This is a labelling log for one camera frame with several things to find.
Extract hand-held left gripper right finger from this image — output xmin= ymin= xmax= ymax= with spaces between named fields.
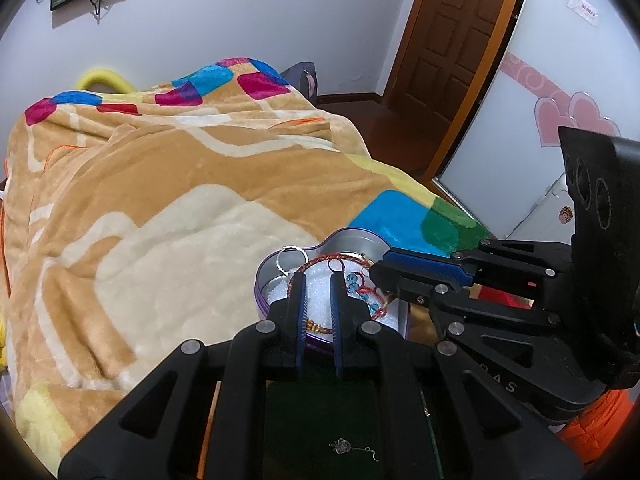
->
xmin=330 ymin=270 xmax=586 ymax=480

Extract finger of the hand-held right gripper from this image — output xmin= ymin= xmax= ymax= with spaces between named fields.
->
xmin=369 ymin=262 xmax=573 ymax=343
xmin=382 ymin=239 xmax=575 ymax=292

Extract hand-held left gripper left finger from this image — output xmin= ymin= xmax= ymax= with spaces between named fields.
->
xmin=57 ymin=272 xmax=308 ymax=480

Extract red and gold cord bracelet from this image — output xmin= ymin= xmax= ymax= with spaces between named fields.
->
xmin=299 ymin=254 xmax=397 ymax=337

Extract purple heart-shaped tin box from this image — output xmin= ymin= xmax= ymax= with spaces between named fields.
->
xmin=254 ymin=228 xmax=413 ymax=356

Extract green velvet jewelry tray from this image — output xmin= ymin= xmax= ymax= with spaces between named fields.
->
xmin=197 ymin=360 xmax=447 ymax=480

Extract red cloth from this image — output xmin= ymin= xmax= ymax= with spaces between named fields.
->
xmin=479 ymin=282 xmax=537 ymax=312

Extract small silver pendant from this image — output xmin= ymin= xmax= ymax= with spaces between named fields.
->
xmin=328 ymin=438 xmax=377 ymax=462

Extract orange padded jacket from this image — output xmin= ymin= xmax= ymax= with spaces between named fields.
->
xmin=556 ymin=389 xmax=632 ymax=480

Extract white wardrobe door pink hearts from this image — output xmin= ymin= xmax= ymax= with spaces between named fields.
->
xmin=434 ymin=0 xmax=640 ymax=247

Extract tan patchwork fleece blanket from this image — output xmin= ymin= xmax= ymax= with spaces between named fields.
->
xmin=0 ymin=56 xmax=493 ymax=467

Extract dark bag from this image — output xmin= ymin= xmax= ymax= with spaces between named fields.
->
xmin=279 ymin=61 xmax=319 ymax=107

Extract brown wooden door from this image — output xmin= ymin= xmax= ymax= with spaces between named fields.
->
xmin=382 ymin=0 xmax=533 ymax=182

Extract white and red label sticker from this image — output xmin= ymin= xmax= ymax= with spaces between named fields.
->
xmin=567 ymin=0 xmax=601 ymax=27

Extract yellow curved headboard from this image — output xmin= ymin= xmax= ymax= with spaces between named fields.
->
xmin=75 ymin=67 xmax=139 ymax=95

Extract blue bead bracelet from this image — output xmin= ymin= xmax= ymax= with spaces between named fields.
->
xmin=345 ymin=271 xmax=382 ymax=313

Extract silver ring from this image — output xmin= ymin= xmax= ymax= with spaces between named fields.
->
xmin=276 ymin=245 xmax=301 ymax=272

